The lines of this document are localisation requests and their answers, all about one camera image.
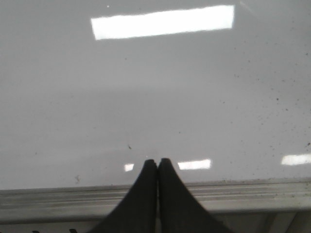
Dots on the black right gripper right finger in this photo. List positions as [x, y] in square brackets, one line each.
[180, 212]

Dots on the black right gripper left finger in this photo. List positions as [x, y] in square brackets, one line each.
[136, 213]

